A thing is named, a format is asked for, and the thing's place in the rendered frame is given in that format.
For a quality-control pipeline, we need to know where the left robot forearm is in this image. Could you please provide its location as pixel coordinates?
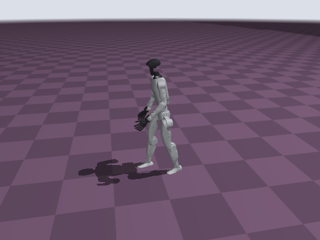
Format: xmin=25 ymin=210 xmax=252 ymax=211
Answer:
xmin=147 ymin=102 xmax=165 ymax=121

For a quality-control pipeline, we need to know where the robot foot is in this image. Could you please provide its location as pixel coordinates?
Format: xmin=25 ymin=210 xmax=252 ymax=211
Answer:
xmin=137 ymin=161 xmax=154 ymax=168
xmin=166 ymin=165 xmax=182 ymax=175

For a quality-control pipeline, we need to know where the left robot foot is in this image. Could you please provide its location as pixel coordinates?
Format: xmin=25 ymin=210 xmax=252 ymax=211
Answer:
xmin=166 ymin=165 xmax=182 ymax=175

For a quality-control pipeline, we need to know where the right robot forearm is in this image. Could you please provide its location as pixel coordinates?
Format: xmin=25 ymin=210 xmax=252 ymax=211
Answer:
xmin=146 ymin=95 xmax=156 ymax=111

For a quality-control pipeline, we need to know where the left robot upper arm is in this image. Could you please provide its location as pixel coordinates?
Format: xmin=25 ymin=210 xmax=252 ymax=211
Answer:
xmin=157 ymin=80 xmax=167 ymax=108

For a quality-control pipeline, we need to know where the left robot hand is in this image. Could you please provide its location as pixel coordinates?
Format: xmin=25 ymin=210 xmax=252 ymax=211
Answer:
xmin=134 ymin=115 xmax=150 ymax=131

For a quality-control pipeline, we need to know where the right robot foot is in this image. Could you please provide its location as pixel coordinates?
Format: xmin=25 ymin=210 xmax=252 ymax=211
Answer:
xmin=137 ymin=161 xmax=154 ymax=168

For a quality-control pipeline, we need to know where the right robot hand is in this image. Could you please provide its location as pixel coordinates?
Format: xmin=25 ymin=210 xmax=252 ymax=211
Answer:
xmin=138 ymin=106 xmax=149 ymax=121

